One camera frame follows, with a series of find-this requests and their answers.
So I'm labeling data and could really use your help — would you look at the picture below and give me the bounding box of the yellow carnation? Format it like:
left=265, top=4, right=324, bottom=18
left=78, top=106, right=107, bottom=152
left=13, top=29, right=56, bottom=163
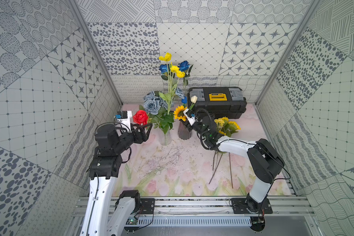
left=214, top=117, right=229, bottom=129

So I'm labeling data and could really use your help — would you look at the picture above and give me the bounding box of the small yellow sunflower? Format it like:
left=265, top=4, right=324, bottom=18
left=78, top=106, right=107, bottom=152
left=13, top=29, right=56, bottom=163
left=174, top=105, right=187, bottom=122

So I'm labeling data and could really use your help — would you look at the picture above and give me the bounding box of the yellow poppy spray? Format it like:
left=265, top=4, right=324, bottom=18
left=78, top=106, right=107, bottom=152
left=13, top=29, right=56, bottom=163
left=159, top=53, right=185, bottom=113

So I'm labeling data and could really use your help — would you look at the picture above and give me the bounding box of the yellow sunflower with bud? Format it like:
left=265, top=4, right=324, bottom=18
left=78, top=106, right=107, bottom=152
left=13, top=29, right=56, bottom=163
left=209, top=151, right=224, bottom=184

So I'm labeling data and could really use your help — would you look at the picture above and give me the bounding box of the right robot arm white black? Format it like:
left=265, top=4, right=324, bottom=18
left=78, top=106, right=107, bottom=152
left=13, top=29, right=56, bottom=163
left=185, top=115, right=285, bottom=213

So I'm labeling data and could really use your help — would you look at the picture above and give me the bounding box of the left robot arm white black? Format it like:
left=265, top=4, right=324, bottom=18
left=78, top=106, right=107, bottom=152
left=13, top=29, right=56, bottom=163
left=80, top=123, right=152, bottom=236

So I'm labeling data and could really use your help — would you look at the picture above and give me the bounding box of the clear glass vase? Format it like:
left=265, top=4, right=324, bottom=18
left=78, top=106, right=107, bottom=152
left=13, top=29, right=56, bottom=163
left=158, top=128, right=172, bottom=146

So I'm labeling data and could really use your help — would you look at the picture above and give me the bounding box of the red rose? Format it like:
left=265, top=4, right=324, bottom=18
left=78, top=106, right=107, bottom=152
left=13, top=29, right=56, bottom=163
left=133, top=110, right=148, bottom=125

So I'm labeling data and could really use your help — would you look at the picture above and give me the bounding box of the dusty blue rose bunch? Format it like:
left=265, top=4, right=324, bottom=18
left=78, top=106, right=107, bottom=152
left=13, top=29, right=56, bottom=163
left=143, top=88, right=185, bottom=116

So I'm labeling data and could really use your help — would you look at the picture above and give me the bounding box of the white tulip bud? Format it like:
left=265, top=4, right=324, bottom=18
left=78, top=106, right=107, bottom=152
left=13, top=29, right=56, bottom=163
left=189, top=95, right=198, bottom=110

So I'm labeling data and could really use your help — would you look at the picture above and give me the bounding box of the black toolbox yellow latch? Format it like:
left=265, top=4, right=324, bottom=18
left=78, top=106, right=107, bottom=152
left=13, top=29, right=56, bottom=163
left=187, top=87, right=247, bottom=119

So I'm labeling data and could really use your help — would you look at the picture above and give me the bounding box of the dark blue rose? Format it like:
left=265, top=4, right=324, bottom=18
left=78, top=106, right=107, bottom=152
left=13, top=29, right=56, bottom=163
left=159, top=64, right=169, bottom=81
left=179, top=61, right=193, bottom=88

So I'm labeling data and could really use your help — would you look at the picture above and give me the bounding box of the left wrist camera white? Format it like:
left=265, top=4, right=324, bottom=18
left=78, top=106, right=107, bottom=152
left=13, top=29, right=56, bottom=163
left=115, top=111, right=132, bottom=132

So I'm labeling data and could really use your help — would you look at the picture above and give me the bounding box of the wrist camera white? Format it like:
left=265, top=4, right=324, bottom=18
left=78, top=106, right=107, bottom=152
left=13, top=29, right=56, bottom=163
left=115, top=111, right=132, bottom=132
left=183, top=109, right=196, bottom=126

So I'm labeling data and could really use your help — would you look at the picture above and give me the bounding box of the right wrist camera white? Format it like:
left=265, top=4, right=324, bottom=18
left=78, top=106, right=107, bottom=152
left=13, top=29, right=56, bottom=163
left=183, top=109, right=196, bottom=126

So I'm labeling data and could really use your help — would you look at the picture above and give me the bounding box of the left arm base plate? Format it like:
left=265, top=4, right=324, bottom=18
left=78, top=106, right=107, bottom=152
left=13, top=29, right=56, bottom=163
left=135, top=198, right=155, bottom=214

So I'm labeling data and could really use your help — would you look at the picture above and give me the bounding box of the aluminium mounting rail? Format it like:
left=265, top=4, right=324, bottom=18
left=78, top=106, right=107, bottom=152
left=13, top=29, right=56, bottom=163
left=70, top=196, right=316, bottom=217

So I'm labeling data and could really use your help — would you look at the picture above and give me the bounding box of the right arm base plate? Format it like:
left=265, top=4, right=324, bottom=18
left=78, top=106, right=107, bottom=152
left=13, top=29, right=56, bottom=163
left=229, top=198, right=273, bottom=214

